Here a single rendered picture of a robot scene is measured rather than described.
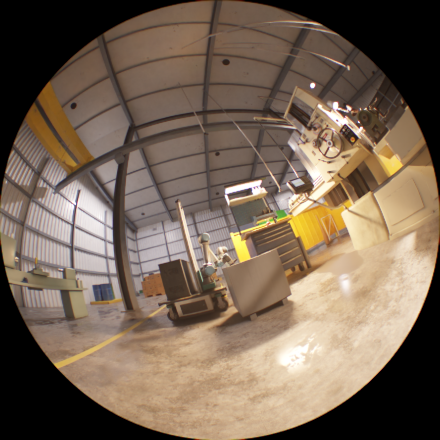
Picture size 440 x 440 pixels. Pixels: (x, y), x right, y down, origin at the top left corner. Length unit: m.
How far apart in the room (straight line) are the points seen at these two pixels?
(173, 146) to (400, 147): 9.90
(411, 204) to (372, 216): 0.58
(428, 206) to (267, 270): 1.90
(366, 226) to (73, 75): 10.09
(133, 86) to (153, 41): 2.50
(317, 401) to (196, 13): 8.37
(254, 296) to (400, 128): 1.44
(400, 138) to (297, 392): 0.95
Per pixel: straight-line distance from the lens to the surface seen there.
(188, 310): 1.86
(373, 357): 0.71
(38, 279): 3.77
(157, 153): 10.08
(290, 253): 2.38
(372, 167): 2.55
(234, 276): 1.24
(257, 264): 1.29
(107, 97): 8.64
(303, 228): 4.21
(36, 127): 7.42
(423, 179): 1.88
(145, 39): 7.67
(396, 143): 0.70
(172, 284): 1.93
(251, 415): 0.64
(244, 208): 2.88
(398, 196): 1.88
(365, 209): 2.01
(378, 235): 2.05
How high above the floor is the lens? 0.56
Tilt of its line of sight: 19 degrees up
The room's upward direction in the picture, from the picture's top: 19 degrees counter-clockwise
